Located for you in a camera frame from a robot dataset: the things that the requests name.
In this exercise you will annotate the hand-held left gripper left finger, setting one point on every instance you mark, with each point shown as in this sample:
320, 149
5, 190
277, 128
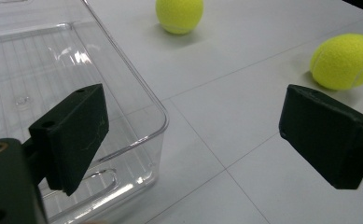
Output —
73, 137

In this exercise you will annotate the clear plastic storage box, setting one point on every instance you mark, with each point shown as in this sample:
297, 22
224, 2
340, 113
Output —
30, 62

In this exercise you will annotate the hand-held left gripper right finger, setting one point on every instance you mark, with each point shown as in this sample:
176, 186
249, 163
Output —
325, 140

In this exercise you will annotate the yellow tennis ball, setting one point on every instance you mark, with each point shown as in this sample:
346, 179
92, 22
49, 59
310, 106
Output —
179, 15
344, 62

